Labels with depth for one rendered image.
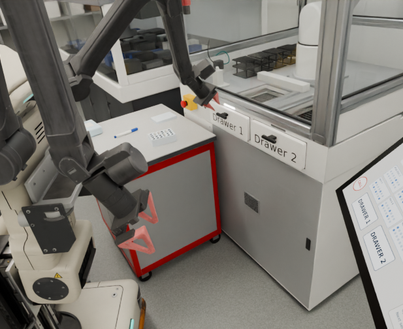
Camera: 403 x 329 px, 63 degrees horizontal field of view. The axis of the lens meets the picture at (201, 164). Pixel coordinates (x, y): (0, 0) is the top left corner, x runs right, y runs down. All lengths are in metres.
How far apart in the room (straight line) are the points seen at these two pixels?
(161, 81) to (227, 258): 1.20
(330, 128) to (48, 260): 0.94
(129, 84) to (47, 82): 1.57
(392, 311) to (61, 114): 0.64
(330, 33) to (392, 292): 0.70
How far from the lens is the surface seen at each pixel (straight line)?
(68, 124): 0.62
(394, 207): 0.78
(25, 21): 0.59
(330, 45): 1.08
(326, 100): 1.13
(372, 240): 0.77
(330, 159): 1.22
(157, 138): 1.64
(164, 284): 1.98
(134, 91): 2.18
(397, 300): 0.68
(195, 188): 1.77
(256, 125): 1.39
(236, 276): 1.96
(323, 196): 1.30
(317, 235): 1.42
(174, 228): 1.83
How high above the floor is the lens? 1.51
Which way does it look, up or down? 31 degrees down
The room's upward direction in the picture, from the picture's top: 6 degrees counter-clockwise
